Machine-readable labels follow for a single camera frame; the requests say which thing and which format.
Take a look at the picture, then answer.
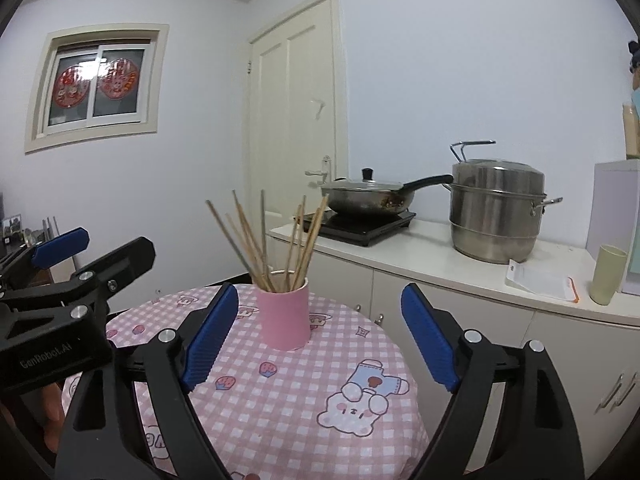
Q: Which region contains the stainless steel steamer pot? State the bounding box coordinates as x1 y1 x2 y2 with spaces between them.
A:
446 140 563 264

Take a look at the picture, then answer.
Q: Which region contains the cream panel door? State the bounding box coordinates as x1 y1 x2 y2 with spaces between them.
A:
243 0 348 229

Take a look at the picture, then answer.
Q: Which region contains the white paper packet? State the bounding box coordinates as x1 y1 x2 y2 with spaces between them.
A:
504 260 579 304

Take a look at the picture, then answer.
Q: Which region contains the pink cup holder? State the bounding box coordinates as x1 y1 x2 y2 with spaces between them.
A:
255 270 310 351

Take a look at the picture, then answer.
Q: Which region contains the lilac white board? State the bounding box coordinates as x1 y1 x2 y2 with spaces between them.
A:
586 159 640 296

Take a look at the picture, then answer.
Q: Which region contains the window with red decorations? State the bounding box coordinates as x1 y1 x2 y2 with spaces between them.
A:
24 23 169 154

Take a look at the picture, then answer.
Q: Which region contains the black induction cooker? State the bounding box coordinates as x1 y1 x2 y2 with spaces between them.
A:
318 209 416 247

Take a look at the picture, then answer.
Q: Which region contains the light bamboo chopstick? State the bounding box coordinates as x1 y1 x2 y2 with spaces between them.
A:
293 195 329 289

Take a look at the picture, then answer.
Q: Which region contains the person's left hand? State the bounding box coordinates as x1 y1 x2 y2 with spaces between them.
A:
1 382 65 455

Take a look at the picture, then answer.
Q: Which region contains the steel wok with lid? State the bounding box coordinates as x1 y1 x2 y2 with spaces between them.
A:
321 168 454 214

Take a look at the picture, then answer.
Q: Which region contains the pale green plastic cup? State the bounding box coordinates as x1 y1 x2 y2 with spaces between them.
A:
589 245 628 306

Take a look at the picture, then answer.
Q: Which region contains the dark wooden chopstick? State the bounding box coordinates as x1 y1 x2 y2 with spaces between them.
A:
259 189 274 292

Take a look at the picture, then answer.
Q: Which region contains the white kitchen cabinet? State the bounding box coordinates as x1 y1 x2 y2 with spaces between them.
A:
268 216 640 476

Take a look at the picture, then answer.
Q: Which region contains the pink checked tablecloth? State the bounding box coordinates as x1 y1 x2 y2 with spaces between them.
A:
62 284 432 480

